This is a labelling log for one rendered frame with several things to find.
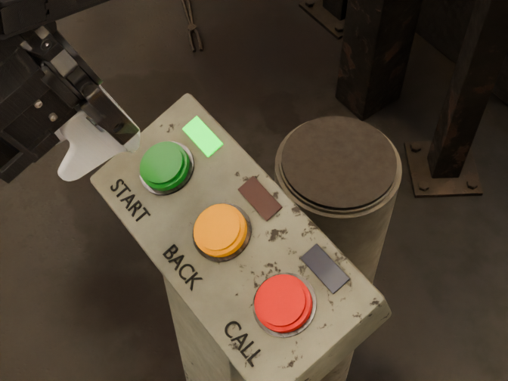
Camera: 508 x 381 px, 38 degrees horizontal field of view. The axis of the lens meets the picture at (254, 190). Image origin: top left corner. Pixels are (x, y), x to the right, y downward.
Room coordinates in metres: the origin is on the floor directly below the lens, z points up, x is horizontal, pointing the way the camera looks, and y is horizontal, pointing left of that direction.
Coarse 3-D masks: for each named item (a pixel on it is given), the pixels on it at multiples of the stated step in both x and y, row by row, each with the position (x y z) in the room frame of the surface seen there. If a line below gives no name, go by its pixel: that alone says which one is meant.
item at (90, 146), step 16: (80, 112) 0.29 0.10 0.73; (64, 128) 0.29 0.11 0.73; (80, 128) 0.29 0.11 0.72; (96, 128) 0.30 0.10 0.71; (80, 144) 0.29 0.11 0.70; (96, 144) 0.30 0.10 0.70; (112, 144) 0.30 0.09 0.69; (128, 144) 0.30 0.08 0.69; (64, 160) 0.28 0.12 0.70; (80, 160) 0.29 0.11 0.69; (96, 160) 0.29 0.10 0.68; (64, 176) 0.28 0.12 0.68; (80, 176) 0.29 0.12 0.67
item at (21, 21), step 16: (0, 0) 0.28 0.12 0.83; (16, 0) 0.28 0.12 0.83; (32, 0) 0.29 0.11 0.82; (48, 0) 0.29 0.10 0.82; (64, 0) 0.30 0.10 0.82; (80, 0) 0.30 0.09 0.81; (96, 0) 0.31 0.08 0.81; (0, 16) 0.28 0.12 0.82; (16, 16) 0.28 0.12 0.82; (32, 16) 0.28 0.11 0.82; (48, 16) 0.29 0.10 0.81; (64, 16) 0.30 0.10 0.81; (0, 32) 0.28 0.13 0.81; (16, 32) 0.28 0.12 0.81
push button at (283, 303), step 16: (272, 288) 0.24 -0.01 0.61; (288, 288) 0.23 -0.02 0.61; (304, 288) 0.23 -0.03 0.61; (256, 304) 0.23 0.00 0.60; (272, 304) 0.22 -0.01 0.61; (288, 304) 0.22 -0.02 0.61; (304, 304) 0.22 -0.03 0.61; (272, 320) 0.21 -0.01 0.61; (288, 320) 0.21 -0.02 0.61; (304, 320) 0.21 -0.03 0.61
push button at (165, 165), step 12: (156, 144) 0.36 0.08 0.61; (168, 144) 0.36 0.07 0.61; (144, 156) 0.35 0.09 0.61; (156, 156) 0.35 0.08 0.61; (168, 156) 0.35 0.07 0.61; (180, 156) 0.35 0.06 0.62; (144, 168) 0.34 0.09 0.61; (156, 168) 0.34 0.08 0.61; (168, 168) 0.34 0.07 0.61; (180, 168) 0.34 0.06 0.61; (144, 180) 0.34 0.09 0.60; (156, 180) 0.33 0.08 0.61; (168, 180) 0.33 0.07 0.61; (180, 180) 0.33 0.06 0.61
